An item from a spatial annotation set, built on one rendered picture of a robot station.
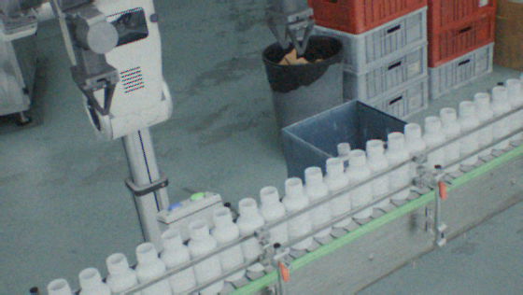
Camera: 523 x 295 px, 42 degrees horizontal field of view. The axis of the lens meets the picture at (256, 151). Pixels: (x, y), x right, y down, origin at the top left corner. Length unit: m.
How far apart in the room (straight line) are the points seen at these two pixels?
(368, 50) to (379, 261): 2.33
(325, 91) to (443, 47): 1.11
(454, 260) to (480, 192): 1.28
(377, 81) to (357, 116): 1.66
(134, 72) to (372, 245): 0.77
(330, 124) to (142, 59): 0.75
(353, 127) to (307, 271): 0.93
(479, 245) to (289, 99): 1.24
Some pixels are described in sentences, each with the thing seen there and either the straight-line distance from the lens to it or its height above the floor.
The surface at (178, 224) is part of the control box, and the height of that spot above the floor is 1.10.
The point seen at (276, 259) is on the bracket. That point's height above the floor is 1.08.
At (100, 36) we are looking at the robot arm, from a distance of 1.24.
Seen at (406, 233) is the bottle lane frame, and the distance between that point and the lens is 1.73.
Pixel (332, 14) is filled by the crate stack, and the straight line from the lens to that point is 3.91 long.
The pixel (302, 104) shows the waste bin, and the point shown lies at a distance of 3.65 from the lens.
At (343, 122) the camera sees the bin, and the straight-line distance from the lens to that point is 2.34.
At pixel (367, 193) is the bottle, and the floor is 1.07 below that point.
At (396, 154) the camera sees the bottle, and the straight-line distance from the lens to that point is 1.64.
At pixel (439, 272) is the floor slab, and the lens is 3.07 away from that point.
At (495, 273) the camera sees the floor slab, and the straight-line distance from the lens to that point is 3.09.
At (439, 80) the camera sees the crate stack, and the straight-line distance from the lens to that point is 4.55.
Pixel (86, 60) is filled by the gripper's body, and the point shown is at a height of 1.52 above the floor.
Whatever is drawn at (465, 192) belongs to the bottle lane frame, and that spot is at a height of 0.95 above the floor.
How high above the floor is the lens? 1.93
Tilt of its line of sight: 28 degrees down
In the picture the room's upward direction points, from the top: 8 degrees counter-clockwise
